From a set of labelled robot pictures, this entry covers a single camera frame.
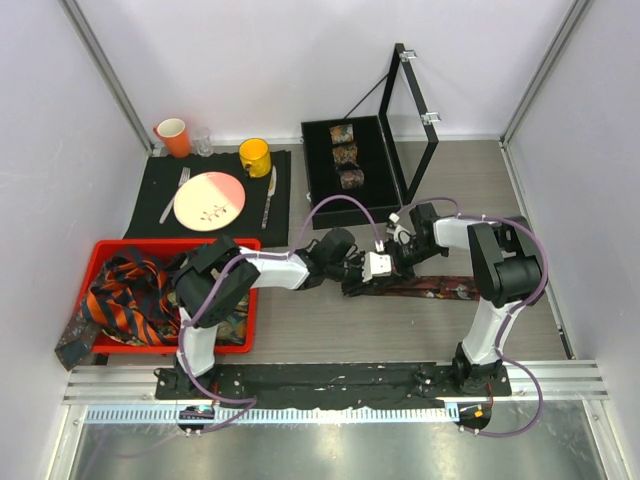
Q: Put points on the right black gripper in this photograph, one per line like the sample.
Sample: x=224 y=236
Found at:
x=392 y=248

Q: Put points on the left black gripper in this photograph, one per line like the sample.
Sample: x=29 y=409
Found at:
x=358 y=288

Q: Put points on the dark red patterned tie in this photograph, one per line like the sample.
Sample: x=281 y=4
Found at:
x=435 y=287

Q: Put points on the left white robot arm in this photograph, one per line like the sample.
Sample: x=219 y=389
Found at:
x=211 y=285

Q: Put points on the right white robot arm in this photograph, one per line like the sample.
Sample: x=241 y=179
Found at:
x=510 y=272

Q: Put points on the rolled tie bottom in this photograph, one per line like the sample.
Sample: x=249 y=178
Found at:
x=351 y=179

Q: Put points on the rolled tie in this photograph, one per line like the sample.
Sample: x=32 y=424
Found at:
x=351 y=179
x=341 y=134
x=345 y=154

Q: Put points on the black placemat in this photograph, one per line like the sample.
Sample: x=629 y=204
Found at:
x=159 y=182

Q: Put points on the black tie box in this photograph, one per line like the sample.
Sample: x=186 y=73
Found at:
x=379 y=191

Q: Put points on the rolled tie middle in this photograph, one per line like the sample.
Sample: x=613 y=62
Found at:
x=345 y=154

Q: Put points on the teal floral tie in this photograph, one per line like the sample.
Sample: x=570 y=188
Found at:
x=233 y=330

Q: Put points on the silver knife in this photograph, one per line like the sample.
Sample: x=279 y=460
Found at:
x=269 y=196

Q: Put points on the rolled tie top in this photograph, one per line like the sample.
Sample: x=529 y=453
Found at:
x=341 y=134

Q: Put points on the yellow mug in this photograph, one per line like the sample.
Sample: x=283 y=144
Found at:
x=255 y=157

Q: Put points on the pink cream plate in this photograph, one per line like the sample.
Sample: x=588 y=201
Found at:
x=209 y=201

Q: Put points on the black box lid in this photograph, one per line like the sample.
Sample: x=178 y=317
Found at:
x=408 y=125

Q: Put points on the silver fork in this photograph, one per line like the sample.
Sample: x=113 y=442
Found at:
x=184 y=178

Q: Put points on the clear glass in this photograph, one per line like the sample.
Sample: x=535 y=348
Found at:
x=202 y=142

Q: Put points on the orange navy striped tie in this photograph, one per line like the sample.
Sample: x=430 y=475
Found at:
x=133 y=300

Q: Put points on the orange cup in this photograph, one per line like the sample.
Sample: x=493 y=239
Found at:
x=174 y=135

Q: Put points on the red plastic bin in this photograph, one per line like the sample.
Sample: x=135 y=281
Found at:
x=161 y=248

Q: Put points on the navy speckled tie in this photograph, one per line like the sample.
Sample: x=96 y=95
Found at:
x=76 y=341

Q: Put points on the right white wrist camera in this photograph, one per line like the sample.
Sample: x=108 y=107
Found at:
x=396 y=231

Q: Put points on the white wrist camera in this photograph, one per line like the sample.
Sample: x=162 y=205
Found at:
x=396 y=231
x=376 y=263

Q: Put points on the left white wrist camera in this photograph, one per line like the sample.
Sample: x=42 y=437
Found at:
x=376 y=263

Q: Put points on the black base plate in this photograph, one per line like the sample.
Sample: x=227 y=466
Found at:
x=331 y=386

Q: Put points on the white cable duct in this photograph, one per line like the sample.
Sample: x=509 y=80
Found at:
x=183 y=414

